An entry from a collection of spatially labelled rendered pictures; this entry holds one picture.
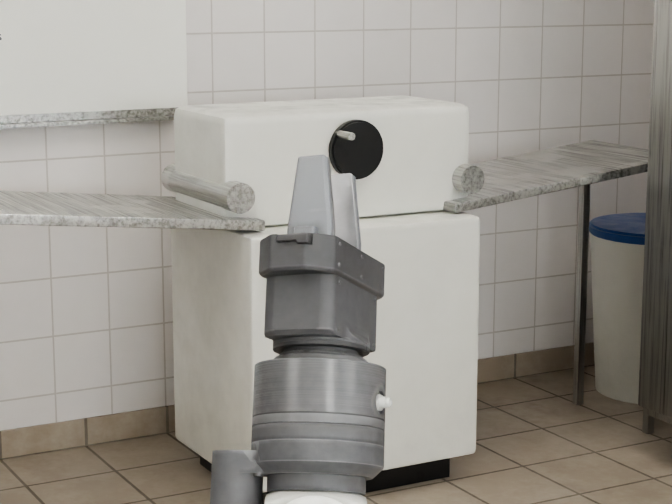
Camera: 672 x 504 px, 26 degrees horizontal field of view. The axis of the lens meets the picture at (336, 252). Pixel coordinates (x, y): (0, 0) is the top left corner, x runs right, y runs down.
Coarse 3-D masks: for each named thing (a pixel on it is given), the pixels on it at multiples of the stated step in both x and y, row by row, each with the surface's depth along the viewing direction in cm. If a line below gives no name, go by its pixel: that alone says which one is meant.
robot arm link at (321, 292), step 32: (288, 256) 93; (320, 256) 93; (352, 256) 96; (288, 288) 95; (320, 288) 94; (352, 288) 97; (288, 320) 94; (320, 320) 93; (352, 320) 96; (288, 352) 96; (320, 352) 94; (352, 352) 96; (256, 384) 96; (288, 384) 93; (320, 384) 93; (352, 384) 93; (384, 384) 96; (256, 416) 95; (288, 416) 93; (320, 416) 92; (352, 416) 93; (384, 416) 96
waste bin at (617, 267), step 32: (608, 224) 556; (640, 224) 556; (608, 256) 547; (640, 256) 538; (608, 288) 550; (640, 288) 540; (608, 320) 553; (640, 320) 543; (608, 352) 556; (608, 384) 559
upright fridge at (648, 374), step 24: (648, 168) 471; (648, 192) 472; (648, 216) 473; (648, 240) 475; (648, 264) 476; (648, 288) 477; (648, 312) 478; (648, 336) 479; (648, 360) 480; (648, 384) 481; (648, 408) 482
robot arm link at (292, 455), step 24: (264, 432) 94; (288, 432) 92; (312, 432) 92; (336, 432) 92; (360, 432) 93; (384, 432) 96; (216, 456) 95; (240, 456) 94; (264, 456) 93; (288, 456) 92; (312, 456) 92; (336, 456) 92; (360, 456) 93; (216, 480) 94; (240, 480) 94; (288, 480) 93; (312, 480) 92; (336, 480) 93; (360, 480) 94
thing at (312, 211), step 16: (304, 160) 98; (320, 160) 97; (304, 176) 98; (320, 176) 97; (304, 192) 97; (320, 192) 97; (304, 208) 97; (320, 208) 97; (288, 224) 97; (304, 224) 97; (320, 224) 96
